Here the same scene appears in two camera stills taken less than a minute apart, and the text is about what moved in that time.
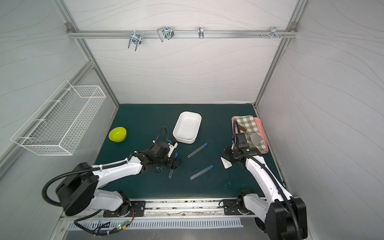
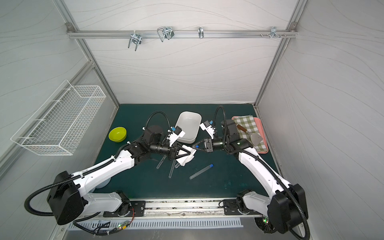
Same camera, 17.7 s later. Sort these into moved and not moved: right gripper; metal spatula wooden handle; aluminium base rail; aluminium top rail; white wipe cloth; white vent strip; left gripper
Moved: white wipe cloth; right gripper; left gripper
Not moved: white vent strip; metal spatula wooden handle; aluminium base rail; aluminium top rail
